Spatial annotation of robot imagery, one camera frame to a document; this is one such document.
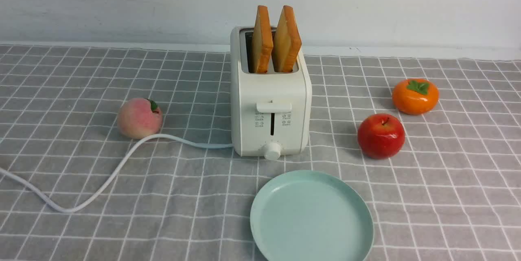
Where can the toasted bread slice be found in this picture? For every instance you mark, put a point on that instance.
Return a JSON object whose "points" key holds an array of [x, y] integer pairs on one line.
{"points": [[287, 42], [261, 43]]}

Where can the white two-slot toaster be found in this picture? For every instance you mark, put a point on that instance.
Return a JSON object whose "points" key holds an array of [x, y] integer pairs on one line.
{"points": [[270, 112]]}

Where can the grey checked tablecloth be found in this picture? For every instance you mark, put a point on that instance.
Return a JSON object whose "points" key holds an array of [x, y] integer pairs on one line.
{"points": [[452, 193]]}

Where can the orange persimmon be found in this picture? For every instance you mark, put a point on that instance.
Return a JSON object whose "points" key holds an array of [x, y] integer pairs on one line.
{"points": [[415, 96]]}

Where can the pink peach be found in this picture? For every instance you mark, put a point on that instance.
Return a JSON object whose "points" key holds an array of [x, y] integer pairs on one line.
{"points": [[139, 118]]}

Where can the light green round plate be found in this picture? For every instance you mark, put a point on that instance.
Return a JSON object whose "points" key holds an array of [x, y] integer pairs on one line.
{"points": [[308, 215]]}

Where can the red apple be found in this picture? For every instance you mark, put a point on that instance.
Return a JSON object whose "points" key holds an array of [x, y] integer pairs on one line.
{"points": [[381, 136]]}

